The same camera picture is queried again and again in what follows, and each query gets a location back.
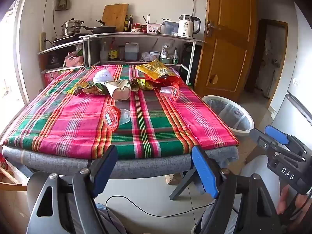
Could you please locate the crumpled clear plastic bag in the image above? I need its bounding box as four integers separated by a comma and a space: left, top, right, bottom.
141, 52, 156, 62

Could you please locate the green red snack wrapper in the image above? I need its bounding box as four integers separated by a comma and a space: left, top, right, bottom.
82, 84, 108, 96

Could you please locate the grey table leg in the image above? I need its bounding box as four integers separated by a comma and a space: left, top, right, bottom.
17, 163, 33, 178
169, 169, 198, 200

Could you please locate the dark brown doorway frame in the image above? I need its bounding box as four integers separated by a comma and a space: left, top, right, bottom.
245, 19, 288, 108

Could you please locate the low white shelf rack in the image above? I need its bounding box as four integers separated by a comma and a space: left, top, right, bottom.
37, 40, 86, 83

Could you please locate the black induction cooker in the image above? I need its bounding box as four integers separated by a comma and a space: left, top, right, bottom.
51, 33, 89, 45

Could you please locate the red capped sauce bottle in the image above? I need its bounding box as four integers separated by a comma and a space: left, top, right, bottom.
108, 39, 119, 61

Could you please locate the white oil jug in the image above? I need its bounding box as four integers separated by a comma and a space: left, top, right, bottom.
124, 42, 139, 61

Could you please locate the translucent bin liner bag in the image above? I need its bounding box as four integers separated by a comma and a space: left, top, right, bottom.
206, 99, 251, 129

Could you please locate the black frying pan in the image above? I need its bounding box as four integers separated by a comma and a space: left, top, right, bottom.
75, 25, 117, 35

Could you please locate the wooden door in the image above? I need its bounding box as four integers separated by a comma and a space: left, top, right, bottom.
195, 0, 257, 99

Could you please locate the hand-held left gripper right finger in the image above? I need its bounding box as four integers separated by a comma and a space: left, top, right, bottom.
191, 146, 283, 234

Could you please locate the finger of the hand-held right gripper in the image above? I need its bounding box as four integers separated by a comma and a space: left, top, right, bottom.
249, 127, 306, 162
265, 125, 312, 156

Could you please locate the tall white shelf rack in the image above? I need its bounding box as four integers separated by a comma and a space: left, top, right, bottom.
79, 32, 204, 84

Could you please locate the white trash bin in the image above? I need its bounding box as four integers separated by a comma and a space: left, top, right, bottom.
202, 95, 254, 137

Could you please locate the wooden stool frame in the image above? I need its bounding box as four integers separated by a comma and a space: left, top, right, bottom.
0, 166, 27, 192

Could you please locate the clear cup red lid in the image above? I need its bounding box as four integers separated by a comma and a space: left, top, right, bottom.
102, 104, 131, 130
160, 83, 180, 102

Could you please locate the white paper cup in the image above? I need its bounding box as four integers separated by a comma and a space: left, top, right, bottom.
105, 79, 132, 100

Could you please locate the wooden door frame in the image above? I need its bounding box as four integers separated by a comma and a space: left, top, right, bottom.
253, 0, 294, 109

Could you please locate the black wall wire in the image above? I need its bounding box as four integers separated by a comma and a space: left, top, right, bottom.
43, 0, 59, 36

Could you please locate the bamboo cutting board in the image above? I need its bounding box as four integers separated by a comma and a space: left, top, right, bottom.
102, 4, 129, 32

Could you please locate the metal door handle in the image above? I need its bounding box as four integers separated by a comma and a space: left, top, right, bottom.
206, 21, 221, 37

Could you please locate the clear storage container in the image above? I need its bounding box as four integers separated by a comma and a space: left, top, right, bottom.
161, 21, 179, 35

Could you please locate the person's right hand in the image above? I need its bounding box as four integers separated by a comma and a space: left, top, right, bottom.
277, 185, 312, 215

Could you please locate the white electric kettle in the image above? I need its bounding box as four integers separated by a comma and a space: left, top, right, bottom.
177, 15, 201, 38

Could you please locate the brown cardboard box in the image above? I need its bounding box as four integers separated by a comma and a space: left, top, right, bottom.
165, 173, 183, 185

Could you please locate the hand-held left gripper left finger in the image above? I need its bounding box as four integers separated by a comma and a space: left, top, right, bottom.
26, 145, 120, 234

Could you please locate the silver refrigerator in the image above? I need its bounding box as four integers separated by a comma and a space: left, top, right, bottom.
269, 2, 312, 142

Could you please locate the black floor cable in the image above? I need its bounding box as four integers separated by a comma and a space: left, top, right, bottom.
105, 195, 216, 218

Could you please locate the red plastic bag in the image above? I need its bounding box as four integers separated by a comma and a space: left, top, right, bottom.
156, 74, 183, 88

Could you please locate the yellow green snack wrapper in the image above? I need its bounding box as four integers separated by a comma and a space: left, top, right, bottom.
67, 82, 92, 95

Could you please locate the grey felt table pad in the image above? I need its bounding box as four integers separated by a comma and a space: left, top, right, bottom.
2, 145, 239, 179

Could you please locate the white window frame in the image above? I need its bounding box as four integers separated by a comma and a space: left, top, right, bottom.
0, 0, 32, 127

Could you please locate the steel steamer pot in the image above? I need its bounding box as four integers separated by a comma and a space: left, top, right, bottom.
61, 18, 84, 36

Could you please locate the pink basket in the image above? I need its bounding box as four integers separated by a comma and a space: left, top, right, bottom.
65, 56, 84, 67

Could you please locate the red green plaid tablecloth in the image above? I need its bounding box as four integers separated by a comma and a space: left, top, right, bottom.
0, 63, 239, 160

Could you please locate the yellow snack bag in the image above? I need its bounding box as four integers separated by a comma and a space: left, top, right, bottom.
135, 60, 179, 80

